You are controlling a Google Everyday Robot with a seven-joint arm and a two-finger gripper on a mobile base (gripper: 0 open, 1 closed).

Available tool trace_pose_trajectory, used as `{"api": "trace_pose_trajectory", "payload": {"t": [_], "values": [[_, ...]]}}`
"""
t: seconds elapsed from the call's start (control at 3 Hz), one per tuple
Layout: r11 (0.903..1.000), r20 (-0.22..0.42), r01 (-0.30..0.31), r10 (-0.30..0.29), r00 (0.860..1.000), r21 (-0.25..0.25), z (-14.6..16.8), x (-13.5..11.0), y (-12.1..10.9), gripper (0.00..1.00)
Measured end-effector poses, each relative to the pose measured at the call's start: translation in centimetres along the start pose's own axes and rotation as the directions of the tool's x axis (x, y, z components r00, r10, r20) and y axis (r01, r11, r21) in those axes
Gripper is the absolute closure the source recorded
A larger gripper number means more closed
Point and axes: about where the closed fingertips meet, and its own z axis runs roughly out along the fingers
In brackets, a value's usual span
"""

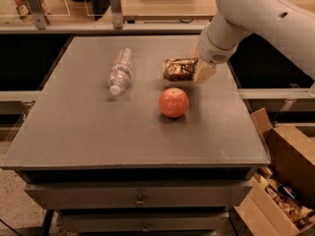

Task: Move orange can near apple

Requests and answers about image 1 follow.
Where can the left metal bracket post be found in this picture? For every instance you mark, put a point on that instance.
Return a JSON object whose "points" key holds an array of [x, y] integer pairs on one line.
{"points": [[39, 18]]}

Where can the upper grey drawer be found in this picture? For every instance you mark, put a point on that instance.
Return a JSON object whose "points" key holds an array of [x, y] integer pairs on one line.
{"points": [[226, 193]]}

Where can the cardboard box with snacks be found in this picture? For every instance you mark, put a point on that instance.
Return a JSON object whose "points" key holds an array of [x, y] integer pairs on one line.
{"points": [[282, 199]]}

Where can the metal bracket post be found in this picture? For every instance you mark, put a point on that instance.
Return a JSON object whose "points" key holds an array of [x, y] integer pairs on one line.
{"points": [[39, 18], [117, 17]]}

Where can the middle metal bracket post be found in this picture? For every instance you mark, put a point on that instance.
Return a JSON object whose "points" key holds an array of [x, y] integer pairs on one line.
{"points": [[117, 17]]}

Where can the grey drawer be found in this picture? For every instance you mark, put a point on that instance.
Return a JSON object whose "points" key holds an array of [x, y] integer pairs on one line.
{"points": [[143, 222], [226, 193]]}

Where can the orange patterned drink can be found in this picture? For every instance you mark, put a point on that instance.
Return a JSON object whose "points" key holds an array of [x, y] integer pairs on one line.
{"points": [[179, 69]]}

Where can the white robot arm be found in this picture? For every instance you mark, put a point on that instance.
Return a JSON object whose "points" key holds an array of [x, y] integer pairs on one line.
{"points": [[290, 29]]}

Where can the clear plastic water bottle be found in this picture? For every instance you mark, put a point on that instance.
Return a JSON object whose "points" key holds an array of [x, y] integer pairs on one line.
{"points": [[120, 73]]}

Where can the lower grey drawer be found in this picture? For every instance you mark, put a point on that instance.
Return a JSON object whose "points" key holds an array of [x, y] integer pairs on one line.
{"points": [[143, 222]]}

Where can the red apple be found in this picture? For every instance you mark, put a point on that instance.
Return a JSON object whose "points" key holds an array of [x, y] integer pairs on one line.
{"points": [[173, 102]]}

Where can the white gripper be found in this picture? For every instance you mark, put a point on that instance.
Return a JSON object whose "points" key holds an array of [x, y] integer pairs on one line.
{"points": [[212, 50]]}

